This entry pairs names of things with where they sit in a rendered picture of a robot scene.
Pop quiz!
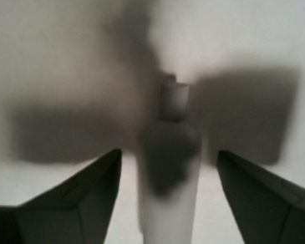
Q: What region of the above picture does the grey gas cylinder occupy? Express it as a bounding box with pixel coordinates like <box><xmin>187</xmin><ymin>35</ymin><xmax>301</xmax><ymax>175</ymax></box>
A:
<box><xmin>142</xmin><ymin>82</ymin><xmax>202</xmax><ymax>244</ymax></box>

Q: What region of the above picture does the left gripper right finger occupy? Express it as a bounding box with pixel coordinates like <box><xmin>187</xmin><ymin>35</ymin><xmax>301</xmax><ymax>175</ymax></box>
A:
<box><xmin>216</xmin><ymin>150</ymin><xmax>305</xmax><ymax>244</ymax></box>

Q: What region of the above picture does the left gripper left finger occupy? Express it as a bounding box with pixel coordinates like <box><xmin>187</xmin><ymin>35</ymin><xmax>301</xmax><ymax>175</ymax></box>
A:
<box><xmin>0</xmin><ymin>149</ymin><xmax>123</xmax><ymax>244</ymax></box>

